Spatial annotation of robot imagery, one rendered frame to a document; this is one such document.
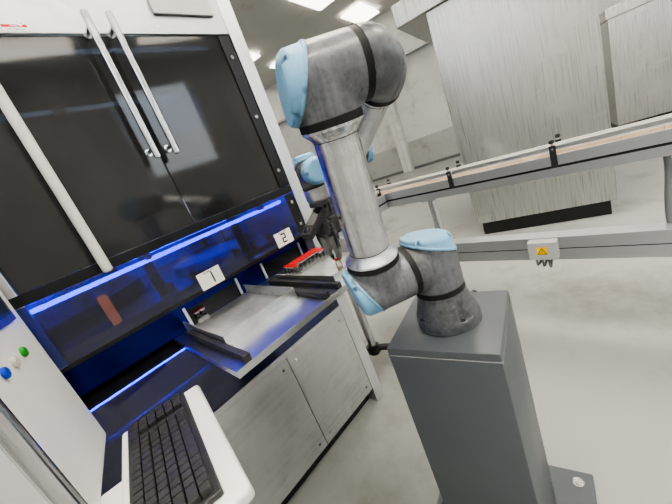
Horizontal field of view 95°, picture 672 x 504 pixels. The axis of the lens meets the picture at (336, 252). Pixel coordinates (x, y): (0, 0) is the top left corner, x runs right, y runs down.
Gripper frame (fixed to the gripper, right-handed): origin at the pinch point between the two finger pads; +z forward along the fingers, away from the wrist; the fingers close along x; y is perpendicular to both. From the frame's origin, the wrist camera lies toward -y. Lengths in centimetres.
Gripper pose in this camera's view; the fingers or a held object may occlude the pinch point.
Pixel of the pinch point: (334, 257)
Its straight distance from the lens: 107.3
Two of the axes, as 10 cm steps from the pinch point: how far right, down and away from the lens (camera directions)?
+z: 3.3, 9.0, 2.9
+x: -6.9, 0.3, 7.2
